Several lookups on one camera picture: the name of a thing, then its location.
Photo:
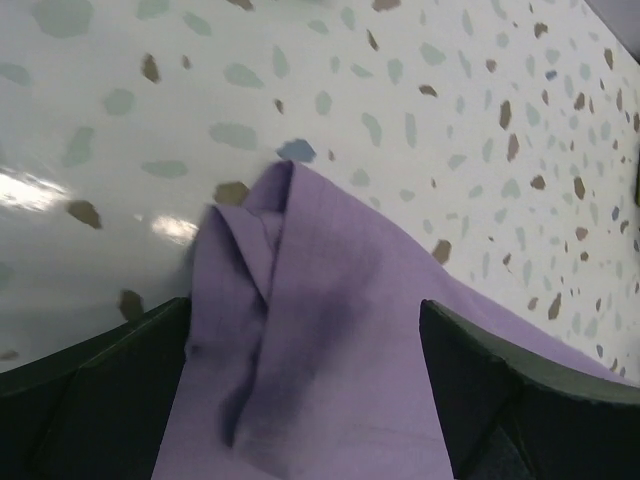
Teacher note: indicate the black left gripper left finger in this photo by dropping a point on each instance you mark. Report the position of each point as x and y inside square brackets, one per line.
[99, 409]

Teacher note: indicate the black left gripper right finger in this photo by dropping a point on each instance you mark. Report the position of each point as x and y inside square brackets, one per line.
[508, 413]

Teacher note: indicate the purple t-shirt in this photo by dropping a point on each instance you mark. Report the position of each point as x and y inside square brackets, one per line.
[304, 357]

